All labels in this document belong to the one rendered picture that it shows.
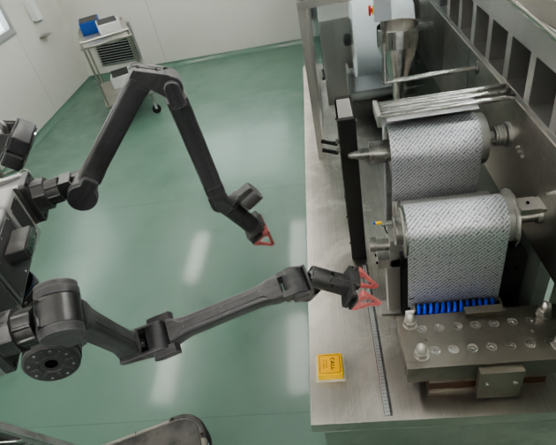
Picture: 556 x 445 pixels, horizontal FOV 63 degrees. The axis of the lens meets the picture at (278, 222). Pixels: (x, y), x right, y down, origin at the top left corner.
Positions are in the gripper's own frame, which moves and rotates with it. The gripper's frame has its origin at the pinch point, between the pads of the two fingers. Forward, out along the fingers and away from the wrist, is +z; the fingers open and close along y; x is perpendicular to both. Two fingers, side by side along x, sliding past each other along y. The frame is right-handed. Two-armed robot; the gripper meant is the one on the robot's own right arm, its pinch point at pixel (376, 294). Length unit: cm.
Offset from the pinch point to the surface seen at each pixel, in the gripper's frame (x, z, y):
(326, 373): -20.9, -6.0, 14.0
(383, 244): 10.8, -2.5, -8.2
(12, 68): -213, -278, -398
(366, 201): -15, 13, -64
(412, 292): 4.9, 8.1, 0.7
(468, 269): 17.7, 16.5, 0.4
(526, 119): 50, 18, -23
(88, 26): -150, -210, -425
